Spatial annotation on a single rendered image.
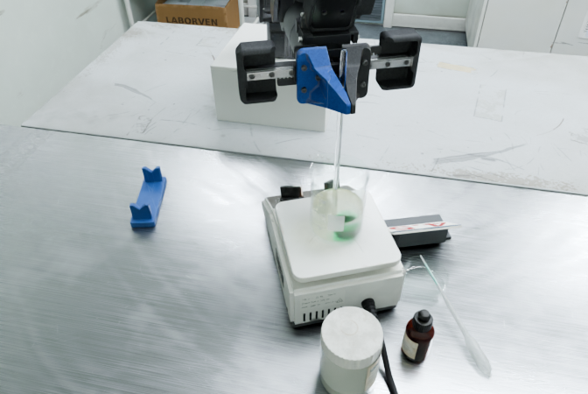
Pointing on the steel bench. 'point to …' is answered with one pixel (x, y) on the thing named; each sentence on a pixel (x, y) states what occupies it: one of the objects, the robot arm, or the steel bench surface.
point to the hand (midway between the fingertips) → (341, 90)
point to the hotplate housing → (305, 306)
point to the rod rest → (149, 199)
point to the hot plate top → (380, 238)
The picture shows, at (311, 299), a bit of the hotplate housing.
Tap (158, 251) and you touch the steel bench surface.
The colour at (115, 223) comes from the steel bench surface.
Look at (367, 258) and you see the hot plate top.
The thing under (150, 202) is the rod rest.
